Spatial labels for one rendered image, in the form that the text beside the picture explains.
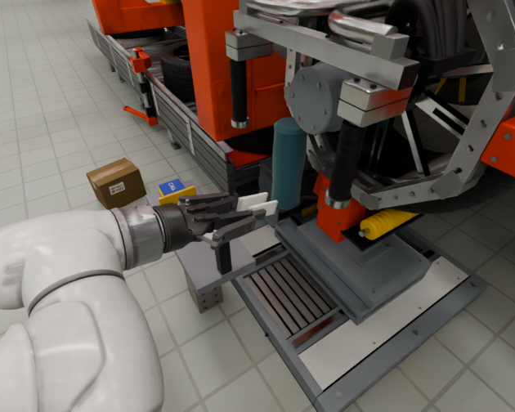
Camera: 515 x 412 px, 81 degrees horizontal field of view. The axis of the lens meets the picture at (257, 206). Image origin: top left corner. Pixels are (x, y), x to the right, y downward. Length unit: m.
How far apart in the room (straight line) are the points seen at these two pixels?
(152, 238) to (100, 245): 0.07
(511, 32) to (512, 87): 0.07
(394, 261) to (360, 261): 0.13
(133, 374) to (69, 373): 0.05
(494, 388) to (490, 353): 0.12
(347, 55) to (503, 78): 0.23
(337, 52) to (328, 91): 0.11
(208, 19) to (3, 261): 0.82
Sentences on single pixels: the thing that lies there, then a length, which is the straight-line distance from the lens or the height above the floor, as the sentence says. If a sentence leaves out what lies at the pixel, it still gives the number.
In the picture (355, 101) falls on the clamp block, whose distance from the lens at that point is 0.44.
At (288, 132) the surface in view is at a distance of 0.76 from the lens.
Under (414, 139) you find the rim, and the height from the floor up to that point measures 0.74.
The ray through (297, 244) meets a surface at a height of 0.15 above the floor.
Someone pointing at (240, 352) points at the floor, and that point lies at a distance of 1.19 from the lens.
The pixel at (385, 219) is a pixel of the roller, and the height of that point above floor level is 0.53.
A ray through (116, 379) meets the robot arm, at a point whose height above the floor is 0.81.
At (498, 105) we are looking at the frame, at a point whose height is 0.91.
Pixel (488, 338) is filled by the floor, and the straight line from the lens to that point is 1.47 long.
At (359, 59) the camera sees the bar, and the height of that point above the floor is 0.97.
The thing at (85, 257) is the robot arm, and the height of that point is 0.82.
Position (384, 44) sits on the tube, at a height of 1.00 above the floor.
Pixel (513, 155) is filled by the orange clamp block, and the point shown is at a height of 0.85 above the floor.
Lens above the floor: 1.09
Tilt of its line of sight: 42 degrees down
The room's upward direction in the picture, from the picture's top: straight up
